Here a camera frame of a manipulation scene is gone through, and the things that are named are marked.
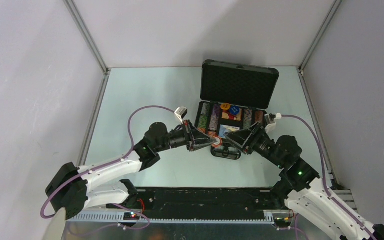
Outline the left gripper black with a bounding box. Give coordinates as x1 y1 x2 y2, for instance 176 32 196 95
155 120 216 153

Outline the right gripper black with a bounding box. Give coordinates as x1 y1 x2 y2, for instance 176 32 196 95
222 121 284 168

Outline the red poker chip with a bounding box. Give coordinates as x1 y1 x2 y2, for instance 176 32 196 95
211 136 223 148

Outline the blue round dealer button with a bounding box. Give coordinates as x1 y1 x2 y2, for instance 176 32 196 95
228 105 241 115

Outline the red Texas Hold'em card deck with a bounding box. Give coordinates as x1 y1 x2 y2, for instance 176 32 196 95
221 109 242 122

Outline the orange round button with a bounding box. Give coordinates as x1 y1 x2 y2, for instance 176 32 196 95
220 103 232 111

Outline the black poker set case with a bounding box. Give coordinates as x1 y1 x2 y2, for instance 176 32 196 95
194 59 280 160

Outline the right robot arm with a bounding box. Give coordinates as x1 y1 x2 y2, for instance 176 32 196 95
224 123 384 240

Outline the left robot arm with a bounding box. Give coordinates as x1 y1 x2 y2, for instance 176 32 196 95
40 120 216 220

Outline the blue orange chip stack row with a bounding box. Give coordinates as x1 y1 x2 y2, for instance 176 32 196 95
243 108 253 129

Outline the purple chip stack row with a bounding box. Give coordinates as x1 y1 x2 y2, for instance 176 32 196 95
207 104 221 136

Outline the blue card deck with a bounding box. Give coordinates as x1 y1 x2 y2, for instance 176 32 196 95
218 124 241 138

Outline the dark orange chip stack row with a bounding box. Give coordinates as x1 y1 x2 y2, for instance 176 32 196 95
254 110 265 124

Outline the green chip stack row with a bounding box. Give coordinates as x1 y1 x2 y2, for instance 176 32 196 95
197 102 210 133

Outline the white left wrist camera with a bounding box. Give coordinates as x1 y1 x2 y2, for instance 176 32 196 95
174 106 188 124

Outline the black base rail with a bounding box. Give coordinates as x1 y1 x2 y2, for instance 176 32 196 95
122 187 287 221

